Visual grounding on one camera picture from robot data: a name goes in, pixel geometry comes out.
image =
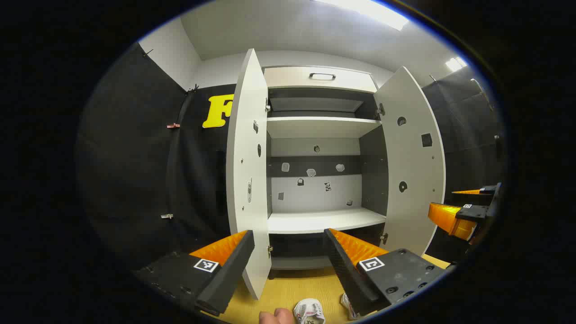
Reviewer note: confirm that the black backdrop cloth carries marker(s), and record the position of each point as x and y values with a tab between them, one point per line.
468	130
135	157

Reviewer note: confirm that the white shoe cabinet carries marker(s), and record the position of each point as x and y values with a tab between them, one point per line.
315	195

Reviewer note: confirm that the ceiling light panel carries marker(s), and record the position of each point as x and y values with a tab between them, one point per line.
373	11
455	64

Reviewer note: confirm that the white cabinet door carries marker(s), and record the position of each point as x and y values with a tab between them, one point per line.
247	157
414	166

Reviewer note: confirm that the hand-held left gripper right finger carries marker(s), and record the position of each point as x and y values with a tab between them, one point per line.
344	274

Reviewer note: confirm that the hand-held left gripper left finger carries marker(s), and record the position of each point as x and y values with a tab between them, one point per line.
229	274

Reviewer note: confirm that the red clip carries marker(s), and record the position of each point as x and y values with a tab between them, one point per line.
173	125

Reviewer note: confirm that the white canvas shoe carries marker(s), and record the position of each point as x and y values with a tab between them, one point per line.
347	307
309	311

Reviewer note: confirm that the white cabinet shelf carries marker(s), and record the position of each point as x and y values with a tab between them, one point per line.
324	220
315	127

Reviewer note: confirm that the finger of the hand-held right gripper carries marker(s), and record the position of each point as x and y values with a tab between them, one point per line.
452	220
472	197

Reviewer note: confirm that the black clip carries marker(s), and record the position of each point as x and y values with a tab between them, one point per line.
194	88
148	53

